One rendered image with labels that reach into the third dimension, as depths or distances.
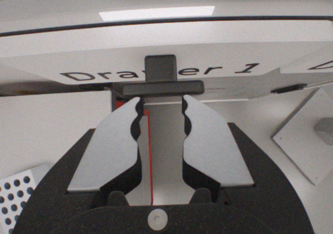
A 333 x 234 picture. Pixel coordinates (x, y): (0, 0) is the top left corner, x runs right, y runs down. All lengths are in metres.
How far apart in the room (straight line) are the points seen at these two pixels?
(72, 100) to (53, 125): 0.06
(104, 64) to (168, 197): 1.07
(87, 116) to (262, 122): 1.10
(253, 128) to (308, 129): 0.37
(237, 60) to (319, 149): 1.30
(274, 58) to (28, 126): 0.40
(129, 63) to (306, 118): 1.29
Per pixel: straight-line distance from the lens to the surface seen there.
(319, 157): 1.45
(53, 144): 0.36
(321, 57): 0.24
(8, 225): 0.41
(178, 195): 1.17
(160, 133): 1.05
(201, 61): 0.17
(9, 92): 0.59
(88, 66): 0.18
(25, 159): 0.40
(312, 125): 1.39
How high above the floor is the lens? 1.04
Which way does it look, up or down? 87 degrees down
